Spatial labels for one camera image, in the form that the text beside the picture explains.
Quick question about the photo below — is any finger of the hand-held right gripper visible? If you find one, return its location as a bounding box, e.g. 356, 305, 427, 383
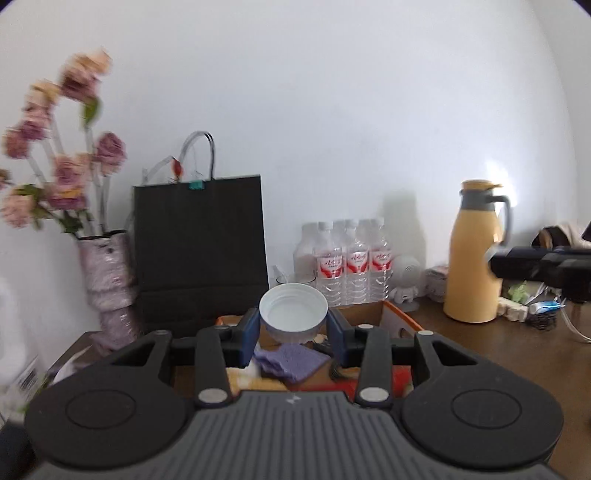
508, 246, 591, 260
487, 249, 556, 280

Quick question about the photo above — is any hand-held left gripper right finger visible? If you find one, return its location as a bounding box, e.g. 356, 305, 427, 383
325, 310, 467, 408

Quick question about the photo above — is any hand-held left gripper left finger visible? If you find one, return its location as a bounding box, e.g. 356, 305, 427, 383
111, 307, 262, 408

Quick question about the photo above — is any red orange cardboard box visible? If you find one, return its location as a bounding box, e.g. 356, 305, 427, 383
215, 300, 426, 403

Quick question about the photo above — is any white round lid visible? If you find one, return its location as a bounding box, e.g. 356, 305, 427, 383
259, 282, 328, 344

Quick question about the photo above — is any yellow white spotted plush toy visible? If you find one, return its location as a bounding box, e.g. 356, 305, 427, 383
228, 362, 265, 394

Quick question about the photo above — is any purple grey cloth pouch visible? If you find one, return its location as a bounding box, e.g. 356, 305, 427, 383
253, 342, 331, 384

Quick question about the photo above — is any blue white tube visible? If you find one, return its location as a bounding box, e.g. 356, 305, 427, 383
529, 300, 567, 315

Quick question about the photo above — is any yellow thermos jug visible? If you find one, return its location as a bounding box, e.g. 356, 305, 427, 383
443, 180, 513, 323

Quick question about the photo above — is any red label water bottle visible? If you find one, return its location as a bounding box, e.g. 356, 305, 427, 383
369, 218, 394, 301
345, 219, 372, 305
315, 220, 347, 306

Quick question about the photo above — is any clear glass cup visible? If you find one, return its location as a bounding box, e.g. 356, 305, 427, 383
276, 265, 317, 291

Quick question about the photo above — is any small white box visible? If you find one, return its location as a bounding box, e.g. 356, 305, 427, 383
425, 265, 451, 303

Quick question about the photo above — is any milky white plastic bottle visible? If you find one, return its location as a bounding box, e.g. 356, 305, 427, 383
294, 222, 324, 278

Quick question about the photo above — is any white robot figure speaker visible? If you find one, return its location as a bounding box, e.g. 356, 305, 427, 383
389, 254, 423, 304

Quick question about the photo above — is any black paper bag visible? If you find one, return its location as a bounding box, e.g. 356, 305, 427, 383
133, 131, 269, 337

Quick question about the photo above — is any mottled purple vase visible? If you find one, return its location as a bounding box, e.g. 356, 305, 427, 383
76, 230, 139, 356

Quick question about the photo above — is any dried pink flower bouquet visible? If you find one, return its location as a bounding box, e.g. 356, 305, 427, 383
0, 46, 127, 237

